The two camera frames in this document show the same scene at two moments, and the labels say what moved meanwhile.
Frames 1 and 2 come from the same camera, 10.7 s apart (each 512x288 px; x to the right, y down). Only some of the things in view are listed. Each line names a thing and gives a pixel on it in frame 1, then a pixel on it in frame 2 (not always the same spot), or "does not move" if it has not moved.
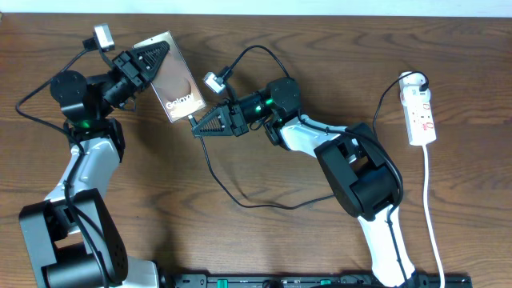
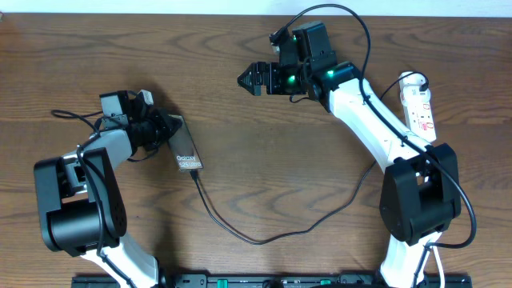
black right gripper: [232, 120] -> [258, 69]
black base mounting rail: [305, 281] does not move
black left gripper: [134, 62] -> [164, 131]
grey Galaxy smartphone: [173, 82] -> [184, 149]
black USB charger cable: [294, 202] -> [425, 86]
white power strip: [418, 114] does not move
